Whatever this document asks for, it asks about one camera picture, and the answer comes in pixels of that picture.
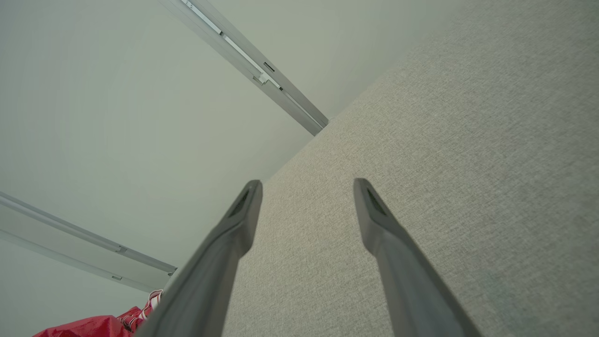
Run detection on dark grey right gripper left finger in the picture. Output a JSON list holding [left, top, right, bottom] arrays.
[[136, 180, 263, 337]]

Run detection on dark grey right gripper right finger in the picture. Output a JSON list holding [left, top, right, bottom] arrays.
[[353, 178, 482, 337]]

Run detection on red jersey with black lettering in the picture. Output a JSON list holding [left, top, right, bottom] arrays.
[[33, 289, 163, 337]]

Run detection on grey metal partition rail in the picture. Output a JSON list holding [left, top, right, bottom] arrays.
[[0, 190, 178, 293]]

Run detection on grey metal partition post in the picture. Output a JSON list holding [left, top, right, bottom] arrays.
[[158, 0, 329, 137]]

